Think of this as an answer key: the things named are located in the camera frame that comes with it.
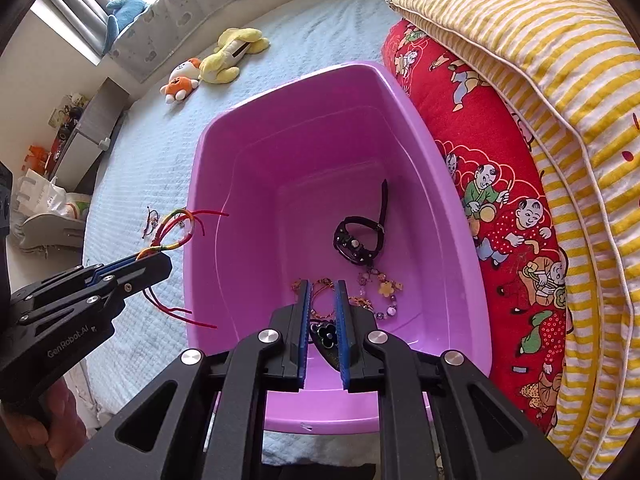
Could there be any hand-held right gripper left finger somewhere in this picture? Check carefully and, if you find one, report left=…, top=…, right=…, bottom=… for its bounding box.
left=57, top=280, right=313, bottom=480

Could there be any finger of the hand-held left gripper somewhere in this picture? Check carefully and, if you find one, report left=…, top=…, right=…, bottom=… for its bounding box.
left=20, top=255, right=173, bottom=326
left=12, top=255, right=146, bottom=311

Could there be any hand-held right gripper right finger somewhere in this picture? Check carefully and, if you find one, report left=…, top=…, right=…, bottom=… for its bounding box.
left=335, top=280, right=583, bottom=480

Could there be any black cord pendant necklace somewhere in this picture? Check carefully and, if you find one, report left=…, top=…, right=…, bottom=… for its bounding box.
left=307, top=317, right=346, bottom=371

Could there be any red string braided bracelet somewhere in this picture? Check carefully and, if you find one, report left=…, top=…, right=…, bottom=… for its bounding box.
left=136, top=207, right=230, bottom=331

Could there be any red cord charm bracelet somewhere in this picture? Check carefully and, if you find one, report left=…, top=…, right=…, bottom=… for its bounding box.
left=141, top=206, right=166, bottom=240

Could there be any multicolour beaded bracelet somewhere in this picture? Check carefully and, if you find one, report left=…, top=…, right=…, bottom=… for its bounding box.
left=312, top=275, right=341, bottom=321

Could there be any yellow flower bead bracelet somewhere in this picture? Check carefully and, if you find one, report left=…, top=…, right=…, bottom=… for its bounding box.
left=350, top=267, right=403, bottom=321

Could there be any purple plastic basin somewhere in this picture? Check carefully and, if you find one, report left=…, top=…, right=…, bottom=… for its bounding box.
left=182, top=61, right=493, bottom=435

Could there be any person's left hand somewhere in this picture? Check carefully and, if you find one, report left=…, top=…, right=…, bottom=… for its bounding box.
left=0, top=380, right=87, bottom=471

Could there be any grey chair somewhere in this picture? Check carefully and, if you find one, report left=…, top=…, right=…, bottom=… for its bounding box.
left=12, top=210, right=88, bottom=252

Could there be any white plastic bag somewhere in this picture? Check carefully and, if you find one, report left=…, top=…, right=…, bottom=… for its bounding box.
left=15, top=169, right=66, bottom=216

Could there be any light blue quilted blanket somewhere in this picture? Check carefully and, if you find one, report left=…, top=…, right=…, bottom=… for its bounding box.
left=65, top=0, right=441, bottom=466

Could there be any orange plastic item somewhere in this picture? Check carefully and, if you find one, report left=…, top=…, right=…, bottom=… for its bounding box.
left=27, top=145, right=56, bottom=176

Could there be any grey drawer unit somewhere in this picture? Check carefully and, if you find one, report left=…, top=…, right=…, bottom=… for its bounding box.
left=47, top=77, right=131, bottom=181

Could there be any orange and white plush toy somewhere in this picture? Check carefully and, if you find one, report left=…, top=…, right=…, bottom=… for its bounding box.
left=160, top=57, right=202, bottom=103

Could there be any red printed quilt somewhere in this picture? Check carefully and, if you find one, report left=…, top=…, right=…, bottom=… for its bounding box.
left=381, top=19, right=573, bottom=436

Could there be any yellow plush toy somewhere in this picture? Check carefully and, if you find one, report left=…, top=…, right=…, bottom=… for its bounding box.
left=199, top=27, right=271, bottom=85

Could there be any blue plush toy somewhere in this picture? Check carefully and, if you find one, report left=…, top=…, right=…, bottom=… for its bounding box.
left=102, top=0, right=151, bottom=56

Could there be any grey printed bumper pillow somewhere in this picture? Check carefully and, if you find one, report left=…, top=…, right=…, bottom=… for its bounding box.
left=107, top=0, right=396, bottom=83

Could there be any grey curtain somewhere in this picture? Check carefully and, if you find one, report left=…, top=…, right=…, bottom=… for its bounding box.
left=45, top=0, right=121, bottom=63

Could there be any yellow striped blanket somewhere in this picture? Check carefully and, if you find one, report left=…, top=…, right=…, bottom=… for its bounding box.
left=385, top=0, right=640, bottom=471

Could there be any black strap watch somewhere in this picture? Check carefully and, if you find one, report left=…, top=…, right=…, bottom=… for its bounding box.
left=332, top=179, right=390, bottom=267

